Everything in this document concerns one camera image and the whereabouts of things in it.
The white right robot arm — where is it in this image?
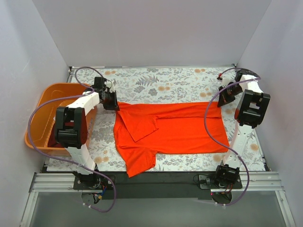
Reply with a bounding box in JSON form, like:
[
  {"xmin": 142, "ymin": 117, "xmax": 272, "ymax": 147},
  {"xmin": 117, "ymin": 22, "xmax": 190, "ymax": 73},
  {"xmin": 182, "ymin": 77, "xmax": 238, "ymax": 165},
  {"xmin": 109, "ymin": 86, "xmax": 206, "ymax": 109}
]
[{"xmin": 214, "ymin": 69, "xmax": 271, "ymax": 188}]

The aluminium frame rail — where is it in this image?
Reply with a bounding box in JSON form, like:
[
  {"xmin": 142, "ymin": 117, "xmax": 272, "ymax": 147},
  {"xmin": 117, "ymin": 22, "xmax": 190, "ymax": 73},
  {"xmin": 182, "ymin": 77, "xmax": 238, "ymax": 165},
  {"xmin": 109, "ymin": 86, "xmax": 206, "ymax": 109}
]
[{"xmin": 20, "ymin": 172, "xmax": 295, "ymax": 227}]

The orange t-shirt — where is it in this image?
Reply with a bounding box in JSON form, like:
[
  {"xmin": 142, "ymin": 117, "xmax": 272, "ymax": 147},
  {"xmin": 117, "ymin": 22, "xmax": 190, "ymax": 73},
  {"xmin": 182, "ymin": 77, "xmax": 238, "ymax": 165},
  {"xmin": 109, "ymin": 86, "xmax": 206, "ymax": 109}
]
[{"xmin": 113, "ymin": 102, "xmax": 229, "ymax": 177}]

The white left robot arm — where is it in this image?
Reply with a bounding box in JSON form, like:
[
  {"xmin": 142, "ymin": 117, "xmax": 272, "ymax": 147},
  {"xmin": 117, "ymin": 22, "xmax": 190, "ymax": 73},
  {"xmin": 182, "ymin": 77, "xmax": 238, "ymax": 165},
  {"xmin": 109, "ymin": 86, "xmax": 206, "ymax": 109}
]
[{"xmin": 54, "ymin": 77, "xmax": 119, "ymax": 189}]

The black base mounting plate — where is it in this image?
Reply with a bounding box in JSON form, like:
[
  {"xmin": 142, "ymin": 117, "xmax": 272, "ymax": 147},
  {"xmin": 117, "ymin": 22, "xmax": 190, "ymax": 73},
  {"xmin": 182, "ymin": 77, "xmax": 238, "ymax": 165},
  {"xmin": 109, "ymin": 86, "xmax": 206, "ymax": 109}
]
[{"xmin": 73, "ymin": 172, "xmax": 242, "ymax": 201}]

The orange plastic basket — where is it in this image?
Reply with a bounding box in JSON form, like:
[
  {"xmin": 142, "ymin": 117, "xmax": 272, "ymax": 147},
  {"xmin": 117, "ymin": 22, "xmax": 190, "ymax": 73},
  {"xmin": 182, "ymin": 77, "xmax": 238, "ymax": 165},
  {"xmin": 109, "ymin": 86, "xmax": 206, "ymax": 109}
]
[{"xmin": 30, "ymin": 83, "xmax": 85, "ymax": 157}]

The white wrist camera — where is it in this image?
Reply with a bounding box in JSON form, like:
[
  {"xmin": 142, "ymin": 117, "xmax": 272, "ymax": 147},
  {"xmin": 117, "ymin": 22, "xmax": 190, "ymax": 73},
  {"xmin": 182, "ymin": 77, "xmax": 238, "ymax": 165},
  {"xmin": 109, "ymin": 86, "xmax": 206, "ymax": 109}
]
[
  {"xmin": 217, "ymin": 73, "xmax": 234, "ymax": 87},
  {"xmin": 105, "ymin": 79, "xmax": 116, "ymax": 93}
]

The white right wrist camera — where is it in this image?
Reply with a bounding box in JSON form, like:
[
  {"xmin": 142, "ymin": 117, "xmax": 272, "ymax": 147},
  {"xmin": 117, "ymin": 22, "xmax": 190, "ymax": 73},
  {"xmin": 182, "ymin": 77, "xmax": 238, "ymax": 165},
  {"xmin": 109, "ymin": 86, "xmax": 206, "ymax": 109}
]
[{"xmin": 217, "ymin": 73, "xmax": 234, "ymax": 87}]

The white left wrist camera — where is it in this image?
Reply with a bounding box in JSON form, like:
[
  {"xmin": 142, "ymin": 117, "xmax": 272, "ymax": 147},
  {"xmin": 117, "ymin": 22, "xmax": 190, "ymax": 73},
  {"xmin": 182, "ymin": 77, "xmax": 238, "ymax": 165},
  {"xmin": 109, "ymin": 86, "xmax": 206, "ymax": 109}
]
[{"xmin": 105, "ymin": 79, "xmax": 116, "ymax": 93}]

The dark red t-shirt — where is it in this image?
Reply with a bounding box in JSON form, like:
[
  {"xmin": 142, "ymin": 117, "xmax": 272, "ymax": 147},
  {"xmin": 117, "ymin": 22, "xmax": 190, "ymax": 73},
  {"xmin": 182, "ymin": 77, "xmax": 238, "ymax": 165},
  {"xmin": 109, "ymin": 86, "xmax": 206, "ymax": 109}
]
[{"xmin": 47, "ymin": 122, "xmax": 74, "ymax": 148}]

